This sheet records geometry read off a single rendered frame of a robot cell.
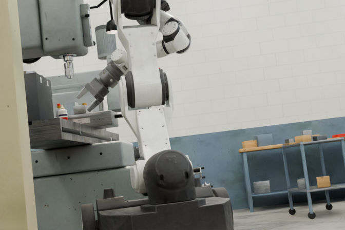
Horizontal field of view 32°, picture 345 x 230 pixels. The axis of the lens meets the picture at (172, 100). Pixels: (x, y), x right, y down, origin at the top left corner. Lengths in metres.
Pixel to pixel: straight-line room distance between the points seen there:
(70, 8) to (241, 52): 6.74
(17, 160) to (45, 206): 1.69
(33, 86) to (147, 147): 0.50
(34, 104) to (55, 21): 0.73
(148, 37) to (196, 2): 7.41
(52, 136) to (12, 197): 1.13
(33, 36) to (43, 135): 0.79
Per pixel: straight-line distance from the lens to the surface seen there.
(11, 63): 1.21
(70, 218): 2.84
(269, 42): 9.61
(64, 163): 2.83
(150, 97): 2.30
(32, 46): 2.99
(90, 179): 2.81
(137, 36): 2.35
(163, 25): 2.66
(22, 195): 1.19
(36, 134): 2.33
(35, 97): 2.37
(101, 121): 2.87
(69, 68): 3.02
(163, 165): 1.91
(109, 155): 2.78
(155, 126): 2.27
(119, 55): 2.63
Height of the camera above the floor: 0.69
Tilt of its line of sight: 7 degrees up
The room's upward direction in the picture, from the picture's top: 7 degrees counter-clockwise
